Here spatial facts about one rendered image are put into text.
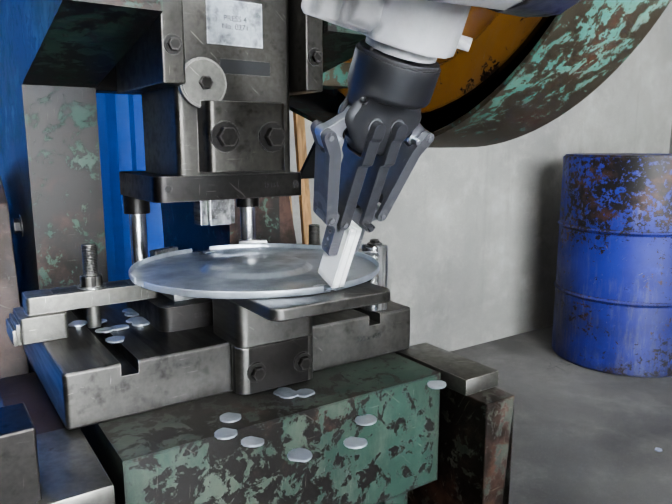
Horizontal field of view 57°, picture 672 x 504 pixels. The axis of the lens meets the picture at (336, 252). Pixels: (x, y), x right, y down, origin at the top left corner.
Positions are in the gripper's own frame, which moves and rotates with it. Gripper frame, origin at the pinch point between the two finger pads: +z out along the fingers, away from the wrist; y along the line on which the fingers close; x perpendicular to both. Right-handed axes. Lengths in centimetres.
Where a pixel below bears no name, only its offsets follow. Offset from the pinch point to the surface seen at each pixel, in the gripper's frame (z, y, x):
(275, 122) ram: -5.3, 1.9, 19.7
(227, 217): 9.4, -0.3, 22.7
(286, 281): 6.1, -2.4, 3.9
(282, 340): 14.3, -1.2, 3.5
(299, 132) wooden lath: 36, 69, 111
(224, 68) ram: -9.5, -3.0, 25.1
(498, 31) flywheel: -20.0, 31.1, 17.3
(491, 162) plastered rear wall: 55, 184, 125
